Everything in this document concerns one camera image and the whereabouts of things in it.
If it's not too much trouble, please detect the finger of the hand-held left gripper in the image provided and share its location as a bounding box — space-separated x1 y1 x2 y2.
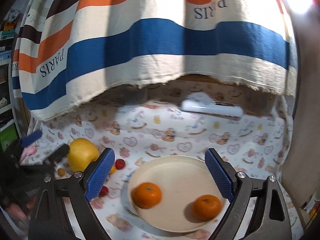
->
37 144 70 167
15 130 42 148

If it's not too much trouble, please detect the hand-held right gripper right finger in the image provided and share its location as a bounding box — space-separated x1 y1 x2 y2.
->
204 147 293 240

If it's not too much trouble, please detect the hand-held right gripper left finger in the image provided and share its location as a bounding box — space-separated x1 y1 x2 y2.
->
28 147 116 240

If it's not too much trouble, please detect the yellow grapefruit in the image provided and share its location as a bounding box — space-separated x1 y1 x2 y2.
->
66 137 100 172

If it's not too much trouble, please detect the orange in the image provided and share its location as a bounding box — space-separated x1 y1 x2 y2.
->
131 182 162 209
191 194 222 221

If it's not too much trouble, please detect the cream round plate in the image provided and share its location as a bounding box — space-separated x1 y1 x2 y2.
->
121 155 232 233

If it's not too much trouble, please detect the bear printed white sheet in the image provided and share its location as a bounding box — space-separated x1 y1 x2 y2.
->
19 80 304 240

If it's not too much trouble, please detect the cluttered storage shelf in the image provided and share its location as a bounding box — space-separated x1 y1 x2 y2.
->
0 5 22 153

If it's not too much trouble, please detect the white plastic device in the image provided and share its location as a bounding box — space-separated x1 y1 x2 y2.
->
180 92 243 118

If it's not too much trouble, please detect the striped orange blue white cloth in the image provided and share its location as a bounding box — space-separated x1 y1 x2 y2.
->
11 0 298 122

